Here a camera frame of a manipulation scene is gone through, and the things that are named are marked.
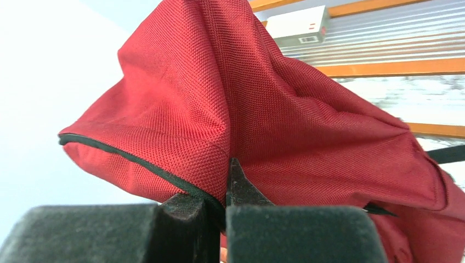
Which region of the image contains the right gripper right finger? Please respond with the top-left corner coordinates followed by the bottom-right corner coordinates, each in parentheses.
top-left (226, 158), bottom-right (388, 263)

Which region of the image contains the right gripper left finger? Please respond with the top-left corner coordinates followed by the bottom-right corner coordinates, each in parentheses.
top-left (1, 195), bottom-right (210, 262)

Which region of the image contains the red student backpack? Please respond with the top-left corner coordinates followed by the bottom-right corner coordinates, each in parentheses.
top-left (59, 1), bottom-right (464, 262)

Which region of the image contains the white box on shelf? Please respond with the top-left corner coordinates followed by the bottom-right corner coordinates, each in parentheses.
top-left (265, 5), bottom-right (330, 48)

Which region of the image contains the wooden three-tier shelf rack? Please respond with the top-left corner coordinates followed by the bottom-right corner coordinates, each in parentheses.
top-left (248, 0), bottom-right (465, 140)

